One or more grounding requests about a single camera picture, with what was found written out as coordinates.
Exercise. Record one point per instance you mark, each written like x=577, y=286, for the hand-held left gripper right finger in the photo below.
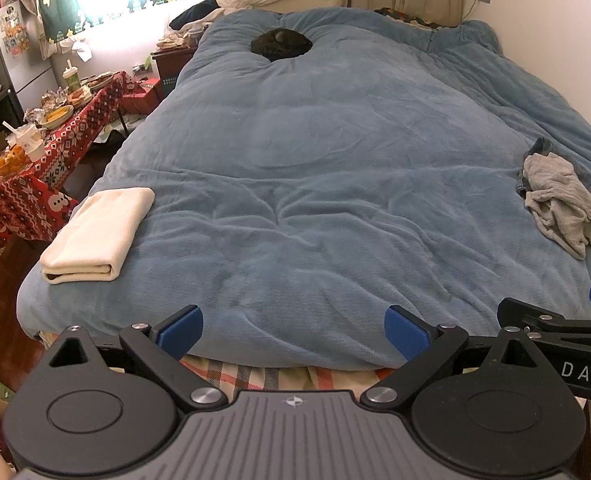
x=403, y=331

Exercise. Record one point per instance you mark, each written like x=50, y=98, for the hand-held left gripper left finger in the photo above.
x=183, y=329

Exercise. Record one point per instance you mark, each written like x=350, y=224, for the grey ribbed shirt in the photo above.
x=560, y=200

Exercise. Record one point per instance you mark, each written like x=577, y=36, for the folded cream towel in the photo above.
x=95, y=235

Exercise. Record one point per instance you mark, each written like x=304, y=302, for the blue denim garment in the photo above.
x=543, y=146

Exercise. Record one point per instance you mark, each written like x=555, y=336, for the blue fleece blanket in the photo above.
x=325, y=160

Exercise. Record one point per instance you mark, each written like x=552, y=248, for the table with red patterned cloth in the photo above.
x=20, y=200

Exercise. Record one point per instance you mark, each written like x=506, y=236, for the red gift box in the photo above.
x=140, y=97

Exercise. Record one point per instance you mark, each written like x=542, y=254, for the white cup with straw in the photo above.
x=34, y=145

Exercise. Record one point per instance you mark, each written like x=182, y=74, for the bag of oranges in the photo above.
x=8, y=162

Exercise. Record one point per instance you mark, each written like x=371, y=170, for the plate of food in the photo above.
x=56, y=116

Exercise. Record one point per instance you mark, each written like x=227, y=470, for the dark teal box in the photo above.
x=170, y=80

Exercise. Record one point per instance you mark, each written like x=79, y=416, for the wooden nightstand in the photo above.
x=175, y=62

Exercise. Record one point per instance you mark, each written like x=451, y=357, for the green drink cup with straw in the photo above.
x=71, y=79

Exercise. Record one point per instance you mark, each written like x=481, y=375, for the dark curled-up cat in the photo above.
x=280, y=44

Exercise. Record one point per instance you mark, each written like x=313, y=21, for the grey refrigerator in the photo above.
x=25, y=70

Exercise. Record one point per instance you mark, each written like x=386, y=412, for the patterned pillow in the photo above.
x=405, y=17

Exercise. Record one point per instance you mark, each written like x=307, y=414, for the dark blue cloth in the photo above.
x=195, y=14

